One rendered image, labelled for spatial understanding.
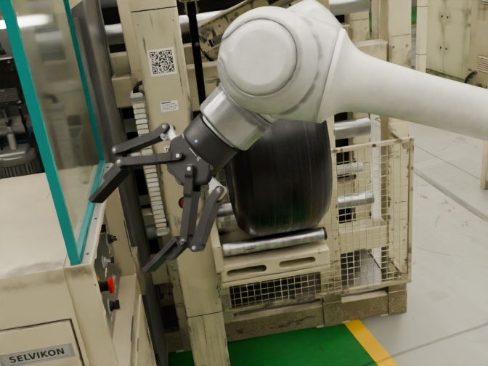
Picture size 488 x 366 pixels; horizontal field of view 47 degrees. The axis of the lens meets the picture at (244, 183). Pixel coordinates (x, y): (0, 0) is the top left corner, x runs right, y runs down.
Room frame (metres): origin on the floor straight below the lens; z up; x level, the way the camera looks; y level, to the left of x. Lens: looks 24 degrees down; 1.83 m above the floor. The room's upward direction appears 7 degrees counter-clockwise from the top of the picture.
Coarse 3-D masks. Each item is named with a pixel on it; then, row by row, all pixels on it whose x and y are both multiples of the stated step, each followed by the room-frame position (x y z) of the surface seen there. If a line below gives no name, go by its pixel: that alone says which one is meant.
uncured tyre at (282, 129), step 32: (288, 128) 1.48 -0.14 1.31; (320, 128) 1.50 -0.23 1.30; (256, 160) 1.44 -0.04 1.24; (288, 160) 1.45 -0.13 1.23; (320, 160) 1.46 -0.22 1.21; (256, 192) 1.44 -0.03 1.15; (288, 192) 1.44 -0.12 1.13; (320, 192) 1.46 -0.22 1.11; (256, 224) 1.48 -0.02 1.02; (288, 224) 1.50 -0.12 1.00
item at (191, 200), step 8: (192, 168) 0.71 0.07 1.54; (184, 176) 0.71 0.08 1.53; (192, 176) 0.71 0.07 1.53; (184, 184) 0.71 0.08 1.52; (192, 184) 0.71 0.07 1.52; (184, 192) 0.70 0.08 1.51; (192, 192) 0.70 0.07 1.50; (200, 192) 0.73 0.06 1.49; (184, 200) 0.70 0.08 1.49; (192, 200) 0.70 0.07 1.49; (184, 208) 0.70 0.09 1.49; (192, 208) 0.70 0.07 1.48; (184, 216) 0.69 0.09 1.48; (192, 216) 0.70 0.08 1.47; (184, 224) 0.69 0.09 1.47; (192, 224) 0.69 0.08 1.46; (184, 232) 0.68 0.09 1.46; (192, 232) 0.69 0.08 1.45; (176, 240) 0.67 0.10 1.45; (184, 240) 0.68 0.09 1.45
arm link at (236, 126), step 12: (216, 96) 0.72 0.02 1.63; (228, 96) 0.71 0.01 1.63; (204, 108) 0.72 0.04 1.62; (216, 108) 0.71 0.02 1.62; (228, 108) 0.70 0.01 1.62; (240, 108) 0.70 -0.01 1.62; (204, 120) 0.73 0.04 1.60; (216, 120) 0.70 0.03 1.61; (228, 120) 0.70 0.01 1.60; (240, 120) 0.70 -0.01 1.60; (252, 120) 0.70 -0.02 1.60; (264, 120) 0.71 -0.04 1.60; (216, 132) 0.71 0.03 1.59; (228, 132) 0.70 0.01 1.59; (240, 132) 0.70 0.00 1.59; (252, 132) 0.70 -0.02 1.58; (228, 144) 0.71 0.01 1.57; (240, 144) 0.70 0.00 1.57; (252, 144) 0.72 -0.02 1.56
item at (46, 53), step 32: (0, 0) 0.94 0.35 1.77; (32, 0) 1.12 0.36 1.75; (64, 0) 1.46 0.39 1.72; (32, 32) 1.06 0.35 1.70; (64, 32) 1.37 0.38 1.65; (32, 64) 1.00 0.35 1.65; (64, 64) 1.28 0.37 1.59; (32, 96) 0.95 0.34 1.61; (64, 96) 1.20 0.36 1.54; (64, 128) 1.12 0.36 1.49; (96, 128) 1.48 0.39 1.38; (64, 160) 1.05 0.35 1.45; (96, 160) 1.39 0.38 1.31; (64, 192) 0.99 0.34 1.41; (64, 224) 0.95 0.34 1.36
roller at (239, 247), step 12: (312, 228) 1.60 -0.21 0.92; (324, 228) 1.59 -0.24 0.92; (240, 240) 1.57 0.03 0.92; (252, 240) 1.56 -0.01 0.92; (264, 240) 1.56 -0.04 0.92; (276, 240) 1.56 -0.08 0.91; (288, 240) 1.56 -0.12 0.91; (300, 240) 1.56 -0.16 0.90; (312, 240) 1.57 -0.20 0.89; (228, 252) 1.54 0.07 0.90; (240, 252) 1.54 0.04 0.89
